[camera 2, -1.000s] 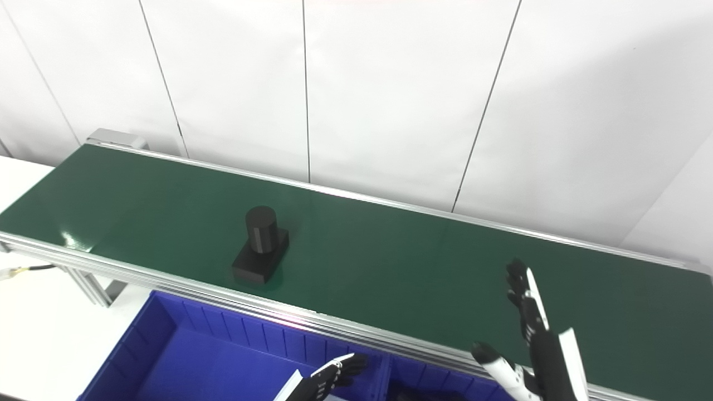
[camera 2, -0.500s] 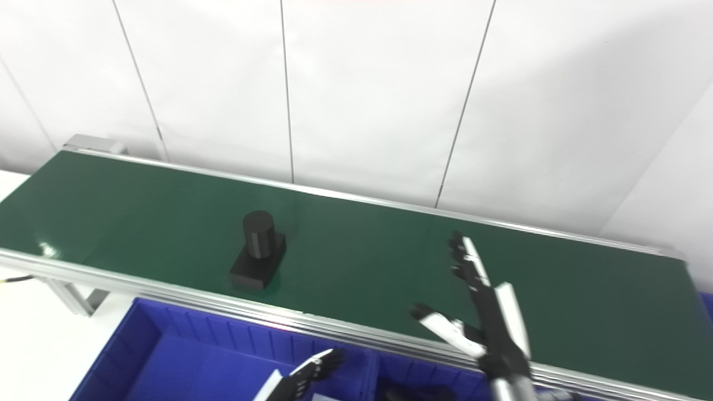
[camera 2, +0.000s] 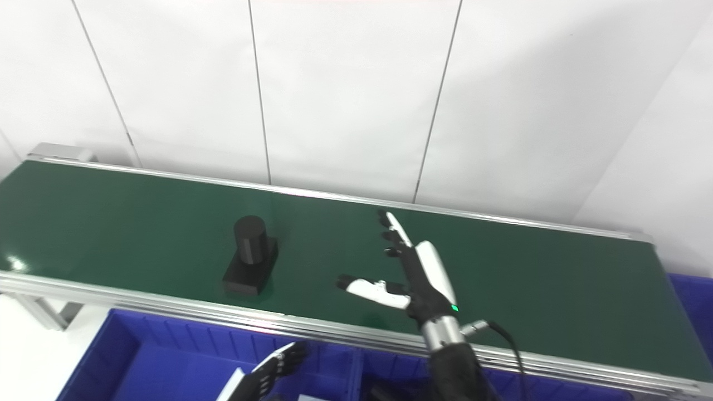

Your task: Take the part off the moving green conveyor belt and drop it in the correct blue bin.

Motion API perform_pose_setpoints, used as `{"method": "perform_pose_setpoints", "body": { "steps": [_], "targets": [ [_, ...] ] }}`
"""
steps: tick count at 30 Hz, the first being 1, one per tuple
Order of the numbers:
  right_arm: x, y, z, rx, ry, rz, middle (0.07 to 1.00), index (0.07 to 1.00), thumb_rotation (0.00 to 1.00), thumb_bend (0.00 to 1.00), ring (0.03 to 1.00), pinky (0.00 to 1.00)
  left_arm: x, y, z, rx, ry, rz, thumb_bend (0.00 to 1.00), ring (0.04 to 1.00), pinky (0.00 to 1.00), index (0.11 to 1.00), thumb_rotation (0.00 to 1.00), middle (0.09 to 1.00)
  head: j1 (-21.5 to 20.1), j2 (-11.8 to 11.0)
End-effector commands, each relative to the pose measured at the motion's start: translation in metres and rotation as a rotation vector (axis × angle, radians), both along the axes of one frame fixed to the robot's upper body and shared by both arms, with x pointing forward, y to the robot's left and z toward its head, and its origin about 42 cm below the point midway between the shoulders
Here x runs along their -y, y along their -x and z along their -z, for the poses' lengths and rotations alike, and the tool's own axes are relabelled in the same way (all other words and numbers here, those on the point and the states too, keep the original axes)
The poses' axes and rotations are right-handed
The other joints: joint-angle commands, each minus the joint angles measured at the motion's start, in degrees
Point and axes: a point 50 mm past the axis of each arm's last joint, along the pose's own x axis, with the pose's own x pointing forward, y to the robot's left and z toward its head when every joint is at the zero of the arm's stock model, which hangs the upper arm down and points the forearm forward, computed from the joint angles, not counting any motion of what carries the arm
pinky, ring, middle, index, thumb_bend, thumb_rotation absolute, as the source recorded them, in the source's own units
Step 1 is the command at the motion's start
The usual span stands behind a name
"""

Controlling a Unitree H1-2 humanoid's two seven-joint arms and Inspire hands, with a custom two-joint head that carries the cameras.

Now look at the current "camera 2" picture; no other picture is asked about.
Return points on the grey conveyor end housing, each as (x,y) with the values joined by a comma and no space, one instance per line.
(61,151)

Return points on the aluminium conveyor support leg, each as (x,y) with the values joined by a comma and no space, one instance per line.
(50,312)

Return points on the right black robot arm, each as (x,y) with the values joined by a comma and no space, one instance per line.
(457,373)

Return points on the empty blue bin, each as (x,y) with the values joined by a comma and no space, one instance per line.
(696,312)

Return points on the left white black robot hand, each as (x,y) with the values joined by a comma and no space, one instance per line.
(262,381)

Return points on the blue bin with white parts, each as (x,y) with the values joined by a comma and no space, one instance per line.
(167,367)

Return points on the black cylinder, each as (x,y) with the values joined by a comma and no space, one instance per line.
(250,250)

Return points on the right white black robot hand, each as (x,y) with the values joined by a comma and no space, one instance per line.
(429,284)

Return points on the green conveyor belt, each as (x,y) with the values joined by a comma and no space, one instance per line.
(223,318)
(139,234)

